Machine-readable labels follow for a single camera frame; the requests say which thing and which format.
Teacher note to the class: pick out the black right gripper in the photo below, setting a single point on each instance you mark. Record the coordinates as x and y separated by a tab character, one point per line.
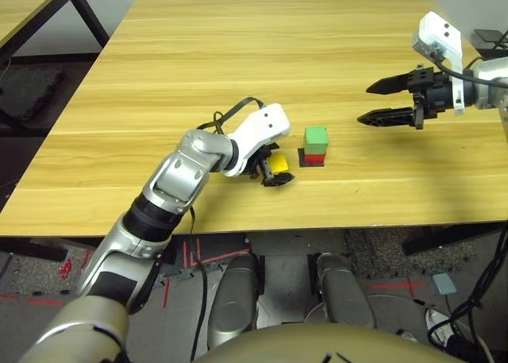
434	95

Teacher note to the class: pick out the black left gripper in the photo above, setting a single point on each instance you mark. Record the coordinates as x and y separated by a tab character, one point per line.
260	166

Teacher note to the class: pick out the yellow wooden block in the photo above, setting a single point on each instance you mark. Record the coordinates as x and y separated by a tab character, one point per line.
279	163

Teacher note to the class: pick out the red wooden block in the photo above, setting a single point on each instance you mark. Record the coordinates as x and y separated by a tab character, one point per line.
315	159

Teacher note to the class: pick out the green wooden block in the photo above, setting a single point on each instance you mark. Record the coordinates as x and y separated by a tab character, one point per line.
316	138

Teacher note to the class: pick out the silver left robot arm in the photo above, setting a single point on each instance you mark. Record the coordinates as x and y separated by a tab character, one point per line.
178	172

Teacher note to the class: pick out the black square marker pad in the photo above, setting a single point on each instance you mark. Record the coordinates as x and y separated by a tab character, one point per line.
301	158

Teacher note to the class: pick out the black foot pedal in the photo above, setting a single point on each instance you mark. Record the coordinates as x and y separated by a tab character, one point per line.
490	37

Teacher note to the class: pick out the grey robot left foot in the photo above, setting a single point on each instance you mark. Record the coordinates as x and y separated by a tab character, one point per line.
232	299

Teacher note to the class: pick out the grey robot foot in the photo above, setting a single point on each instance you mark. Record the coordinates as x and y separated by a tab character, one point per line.
343	291
232	299

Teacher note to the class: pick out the black foam floor mat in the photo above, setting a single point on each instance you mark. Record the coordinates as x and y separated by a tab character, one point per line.
28	93
389	252

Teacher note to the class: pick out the grey robot right foot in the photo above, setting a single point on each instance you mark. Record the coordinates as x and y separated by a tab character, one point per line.
343	291

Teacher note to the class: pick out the tan robot torso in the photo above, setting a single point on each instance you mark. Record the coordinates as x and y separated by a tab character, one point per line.
329	345

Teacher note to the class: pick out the small grey floor box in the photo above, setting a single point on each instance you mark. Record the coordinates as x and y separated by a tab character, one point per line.
444	284

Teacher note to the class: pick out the white bystander sneaker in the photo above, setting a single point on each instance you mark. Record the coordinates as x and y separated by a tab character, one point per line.
436	325
406	335

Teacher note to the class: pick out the wooden side table black legs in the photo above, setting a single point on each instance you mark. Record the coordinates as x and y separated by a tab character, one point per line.
28	1

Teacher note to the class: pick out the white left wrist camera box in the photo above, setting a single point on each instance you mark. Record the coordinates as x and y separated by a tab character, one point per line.
262	124

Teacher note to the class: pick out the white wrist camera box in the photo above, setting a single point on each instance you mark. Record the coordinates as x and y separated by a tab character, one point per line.
262	124
436	29

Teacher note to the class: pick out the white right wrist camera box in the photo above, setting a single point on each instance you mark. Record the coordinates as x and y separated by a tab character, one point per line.
436	29

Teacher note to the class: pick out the black table frame bar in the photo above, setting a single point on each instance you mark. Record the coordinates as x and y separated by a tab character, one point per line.
448	236
43	249

